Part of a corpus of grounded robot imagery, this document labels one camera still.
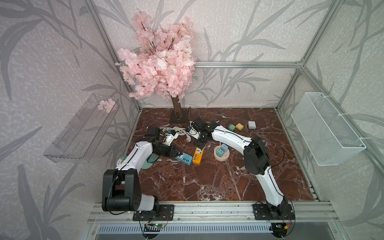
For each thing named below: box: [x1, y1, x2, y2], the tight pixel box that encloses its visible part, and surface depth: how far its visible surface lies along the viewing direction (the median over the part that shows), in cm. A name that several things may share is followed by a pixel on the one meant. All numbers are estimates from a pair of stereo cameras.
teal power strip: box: [175, 152, 193, 166], surface depth 92 cm
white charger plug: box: [248, 121, 257, 130], surface depth 110 cm
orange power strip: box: [192, 147, 205, 166], surface depth 93 cm
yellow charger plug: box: [235, 122, 244, 131], surface depth 110 cm
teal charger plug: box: [216, 148, 224, 158], surface depth 91 cm
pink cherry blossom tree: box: [116, 11, 196, 120], surface depth 75 cm
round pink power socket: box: [213, 145, 230, 162], surface depth 93 cm
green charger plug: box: [228, 123, 236, 132], surface depth 110 cm
